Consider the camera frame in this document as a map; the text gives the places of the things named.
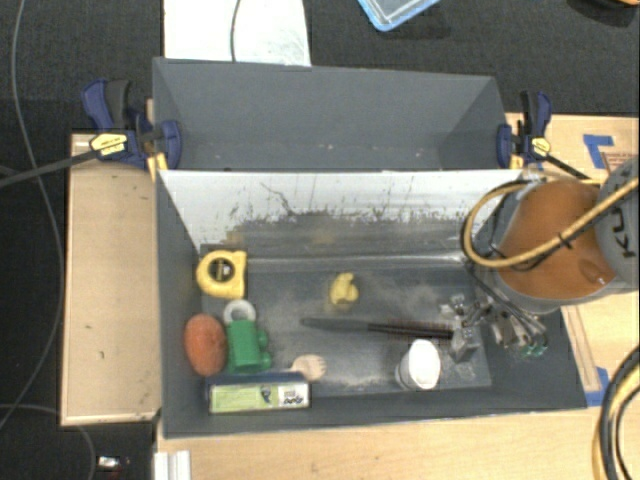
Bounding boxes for white capped bottle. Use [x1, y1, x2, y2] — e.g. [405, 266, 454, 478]
[394, 338, 443, 391]

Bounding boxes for blue and green box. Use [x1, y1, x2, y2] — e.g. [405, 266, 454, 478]
[205, 371, 313, 416]

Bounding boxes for green padlock with silver shackle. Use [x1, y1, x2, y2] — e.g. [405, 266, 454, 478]
[221, 298, 274, 376]

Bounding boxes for orange-red oval ball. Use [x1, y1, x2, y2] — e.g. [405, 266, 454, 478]
[183, 313, 230, 378]

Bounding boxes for yellow tape measure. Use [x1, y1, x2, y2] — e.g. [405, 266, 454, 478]
[195, 249, 249, 300]

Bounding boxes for small yellow toy piece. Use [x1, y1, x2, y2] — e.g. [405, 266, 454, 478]
[326, 272, 361, 312]

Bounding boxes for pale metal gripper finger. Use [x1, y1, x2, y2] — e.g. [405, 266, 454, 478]
[448, 325, 484, 366]
[438, 293, 470, 323]

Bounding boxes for grey metal bin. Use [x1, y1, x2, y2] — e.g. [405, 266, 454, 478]
[151, 56, 589, 439]

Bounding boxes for pale wood board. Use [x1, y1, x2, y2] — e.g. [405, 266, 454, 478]
[59, 132, 164, 427]

